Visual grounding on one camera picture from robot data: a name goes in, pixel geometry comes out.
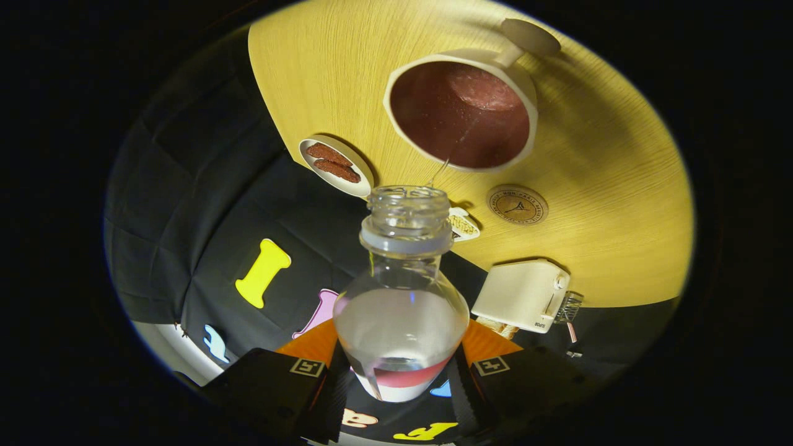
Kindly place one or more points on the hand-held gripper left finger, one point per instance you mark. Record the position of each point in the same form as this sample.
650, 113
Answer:
328, 402

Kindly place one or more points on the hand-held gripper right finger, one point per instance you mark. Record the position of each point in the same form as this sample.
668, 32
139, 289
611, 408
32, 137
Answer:
464, 399

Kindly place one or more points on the clear bottle with red label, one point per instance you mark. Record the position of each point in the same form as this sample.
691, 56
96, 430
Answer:
403, 328

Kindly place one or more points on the round brown coaster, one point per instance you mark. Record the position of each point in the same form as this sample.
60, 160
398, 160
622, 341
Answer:
517, 204

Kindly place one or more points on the toasted bread slice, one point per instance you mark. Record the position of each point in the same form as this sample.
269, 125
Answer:
499, 327

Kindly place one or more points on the white toaster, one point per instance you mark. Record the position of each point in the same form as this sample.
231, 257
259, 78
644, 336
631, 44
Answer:
517, 294

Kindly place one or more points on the pink striped straw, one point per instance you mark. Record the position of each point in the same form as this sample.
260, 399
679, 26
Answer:
572, 331

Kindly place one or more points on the white divided tray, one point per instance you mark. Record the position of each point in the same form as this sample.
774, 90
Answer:
468, 232

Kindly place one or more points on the yellow soybeans pile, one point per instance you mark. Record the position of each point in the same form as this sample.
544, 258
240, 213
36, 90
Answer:
461, 224

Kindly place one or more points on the white round plate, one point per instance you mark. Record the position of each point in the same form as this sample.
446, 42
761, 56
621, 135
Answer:
353, 186

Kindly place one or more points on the red-brown meat piece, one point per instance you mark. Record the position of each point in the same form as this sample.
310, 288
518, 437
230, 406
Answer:
328, 155
337, 171

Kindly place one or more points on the black backdrop cloth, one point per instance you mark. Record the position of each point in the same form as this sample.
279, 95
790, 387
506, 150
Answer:
186, 204

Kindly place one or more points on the wooden table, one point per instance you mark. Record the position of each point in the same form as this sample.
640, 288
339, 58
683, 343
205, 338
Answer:
619, 186

